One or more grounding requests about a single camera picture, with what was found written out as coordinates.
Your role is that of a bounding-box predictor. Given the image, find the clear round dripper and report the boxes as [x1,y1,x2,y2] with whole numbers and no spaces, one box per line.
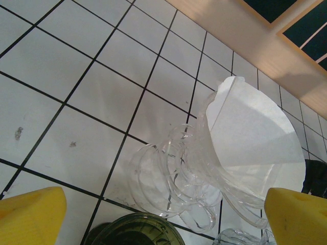
[213,228,276,245]

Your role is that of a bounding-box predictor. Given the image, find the clear ribbed dripper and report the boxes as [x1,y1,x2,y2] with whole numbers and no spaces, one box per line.
[129,90,271,234]

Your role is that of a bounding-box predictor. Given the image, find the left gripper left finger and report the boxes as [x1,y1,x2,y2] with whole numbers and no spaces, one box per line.
[0,186,67,245]

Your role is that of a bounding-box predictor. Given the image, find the white paper coffee filter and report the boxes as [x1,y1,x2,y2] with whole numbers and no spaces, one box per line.
[205,76,307,202]

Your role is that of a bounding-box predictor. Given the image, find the olive green dripper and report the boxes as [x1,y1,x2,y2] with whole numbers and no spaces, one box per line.
[81,213,186,245]

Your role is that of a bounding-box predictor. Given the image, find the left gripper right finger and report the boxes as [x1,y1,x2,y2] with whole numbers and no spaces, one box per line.
[265,187,327,245]

